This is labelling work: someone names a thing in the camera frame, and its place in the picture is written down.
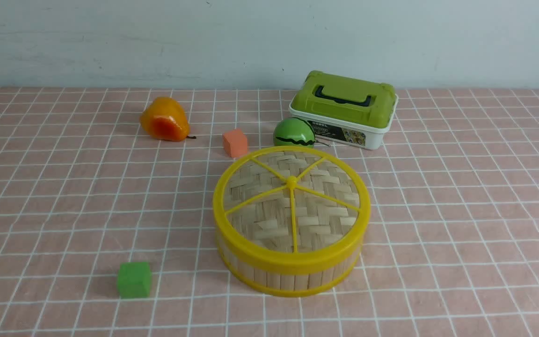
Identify green foam cube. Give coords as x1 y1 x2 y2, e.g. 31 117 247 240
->
117 261 152 299

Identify green lidded white storage box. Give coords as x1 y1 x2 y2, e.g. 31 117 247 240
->
289 70 399 151

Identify yellow woven bamboo steamer lid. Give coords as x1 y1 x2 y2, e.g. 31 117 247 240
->
212 146 371 274

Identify pink checkered tablecloth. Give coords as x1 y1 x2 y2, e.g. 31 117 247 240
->
0 87 539 337

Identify yellow bamboo steamer basket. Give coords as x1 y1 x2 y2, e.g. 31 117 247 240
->
216 234 362 297

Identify orange yellow toy pear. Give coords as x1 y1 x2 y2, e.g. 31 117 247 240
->
140 97 197 142

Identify orange foam cube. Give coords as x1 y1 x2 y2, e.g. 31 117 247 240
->
222 128 248 158

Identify green toy watermelon ball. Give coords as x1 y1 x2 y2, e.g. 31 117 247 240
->
273 117 330 148

